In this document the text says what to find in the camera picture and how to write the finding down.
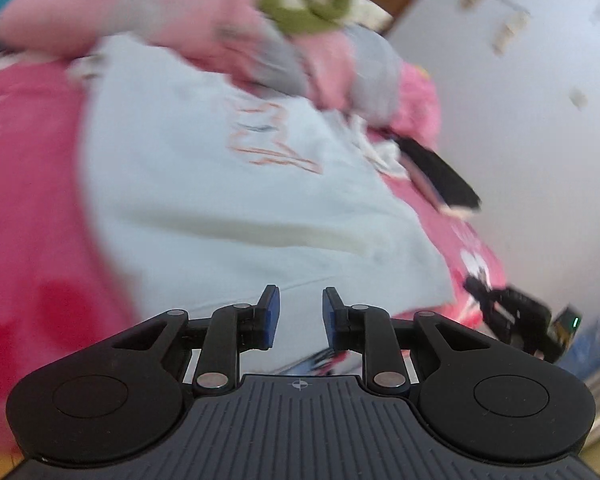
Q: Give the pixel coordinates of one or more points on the wall hook rail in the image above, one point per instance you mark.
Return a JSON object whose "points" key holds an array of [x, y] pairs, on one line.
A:
{"points": [[505, 2]]}

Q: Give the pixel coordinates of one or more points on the white sweatshirt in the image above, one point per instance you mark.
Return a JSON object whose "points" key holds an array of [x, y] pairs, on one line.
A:
{"points": [[205, 200]]}

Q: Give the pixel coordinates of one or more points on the black garment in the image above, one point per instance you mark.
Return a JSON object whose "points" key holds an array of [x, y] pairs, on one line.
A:
{"points": [[440, 175]]}

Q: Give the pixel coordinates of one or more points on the pink floral quilt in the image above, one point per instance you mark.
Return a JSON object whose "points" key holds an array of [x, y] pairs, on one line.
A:
{"points": [[180, 5]]}

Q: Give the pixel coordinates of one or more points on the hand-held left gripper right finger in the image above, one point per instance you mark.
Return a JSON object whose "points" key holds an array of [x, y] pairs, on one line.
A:
{"points": [[330, 320]]}

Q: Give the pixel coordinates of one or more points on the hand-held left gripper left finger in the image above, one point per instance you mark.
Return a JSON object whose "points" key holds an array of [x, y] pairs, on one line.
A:
{"points": [[271, 320]]}

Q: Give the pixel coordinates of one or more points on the wall switch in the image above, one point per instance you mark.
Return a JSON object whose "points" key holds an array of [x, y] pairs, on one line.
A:
{"points": [[578, 98]]}

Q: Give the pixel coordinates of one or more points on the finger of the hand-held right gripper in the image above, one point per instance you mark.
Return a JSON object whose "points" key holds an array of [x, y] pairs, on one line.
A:
{"points": [[482, 291], [497, 322]]}

